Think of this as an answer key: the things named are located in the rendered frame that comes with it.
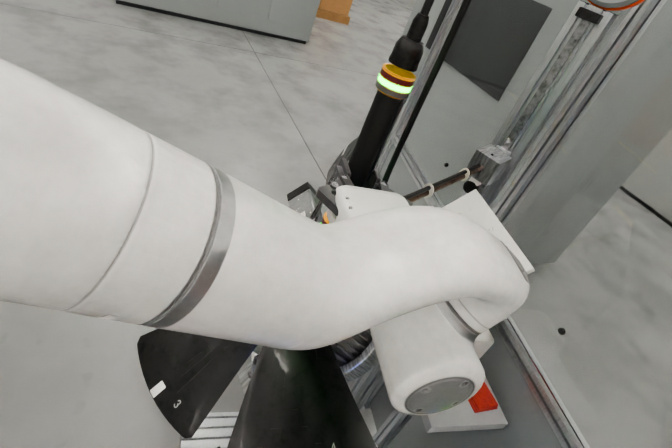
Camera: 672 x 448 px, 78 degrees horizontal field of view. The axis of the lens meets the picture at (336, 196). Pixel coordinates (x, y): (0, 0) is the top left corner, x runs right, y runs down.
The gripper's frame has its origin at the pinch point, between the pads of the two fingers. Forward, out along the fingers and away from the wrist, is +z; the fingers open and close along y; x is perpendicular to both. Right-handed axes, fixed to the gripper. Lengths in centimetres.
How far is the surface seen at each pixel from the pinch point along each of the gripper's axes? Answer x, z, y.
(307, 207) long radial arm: -38, 40, 9
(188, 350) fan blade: -49, 3, -17
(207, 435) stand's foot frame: -143, 27, -1
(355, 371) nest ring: -43.7, -4.1, 15.1
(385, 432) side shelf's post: -106, 10, 53
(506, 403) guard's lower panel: -65, -1, 70
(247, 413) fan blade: -35.2, -15.8, -8.7
